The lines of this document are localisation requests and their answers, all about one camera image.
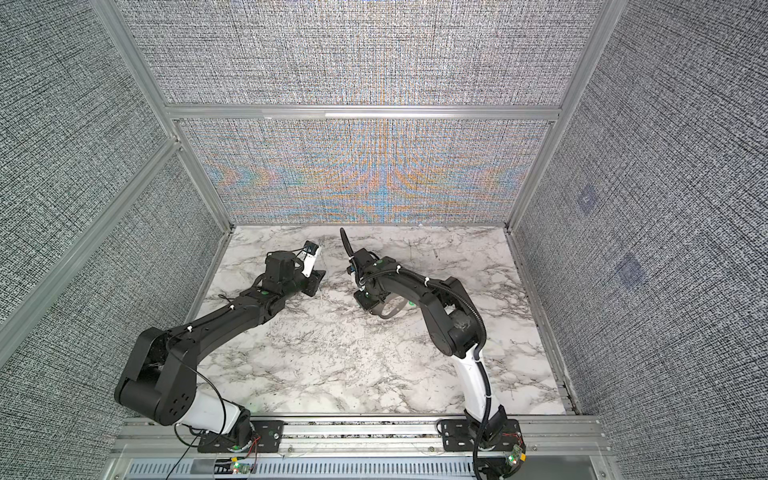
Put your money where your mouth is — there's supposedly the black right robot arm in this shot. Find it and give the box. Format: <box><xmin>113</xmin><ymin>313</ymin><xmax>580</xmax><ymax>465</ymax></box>
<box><xmin>348</xmin><ymin>249</ymin><xmax>507</xmax><ymax>449</ymax></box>

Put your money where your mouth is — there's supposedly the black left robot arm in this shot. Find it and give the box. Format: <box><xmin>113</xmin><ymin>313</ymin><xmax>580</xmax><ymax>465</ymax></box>
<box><xmin>114</xmin><ymin>241</ymin><xmax>325</xmax><ymax>445</ymax></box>

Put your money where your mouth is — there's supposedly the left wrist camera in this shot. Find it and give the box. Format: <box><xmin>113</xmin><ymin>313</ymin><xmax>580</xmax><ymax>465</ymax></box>
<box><xmin>297</xmin><ymin>240</ymin><xmax>321</xmax><ymax>277</ymax></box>

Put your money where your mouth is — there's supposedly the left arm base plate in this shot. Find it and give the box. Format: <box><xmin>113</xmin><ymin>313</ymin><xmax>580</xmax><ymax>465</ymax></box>
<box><xmin>196</xmin><ymin>420</ymin><xmax>285</xmax><ymax>455</ymax></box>

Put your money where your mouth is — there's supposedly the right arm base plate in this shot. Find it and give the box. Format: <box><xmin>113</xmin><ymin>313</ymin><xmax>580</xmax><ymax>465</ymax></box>
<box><xmin>440</xmin><ymin>417</ymin><xmax>529</xmax><ymax>454</ymax></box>

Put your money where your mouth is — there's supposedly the aluminium enclosure frame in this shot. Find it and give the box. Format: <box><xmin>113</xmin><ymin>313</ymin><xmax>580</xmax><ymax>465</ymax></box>
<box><xmin>0</xmin><ymin>0</ymin><xmax>630</xmax><ymax>368</ymax></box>

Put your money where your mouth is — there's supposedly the aluminium front rail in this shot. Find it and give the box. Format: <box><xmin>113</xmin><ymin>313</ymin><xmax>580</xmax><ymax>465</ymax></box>
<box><xmin>100</xmin><ymin>414</ymin><xmax>622</xmax><ymax>479</ymax></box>

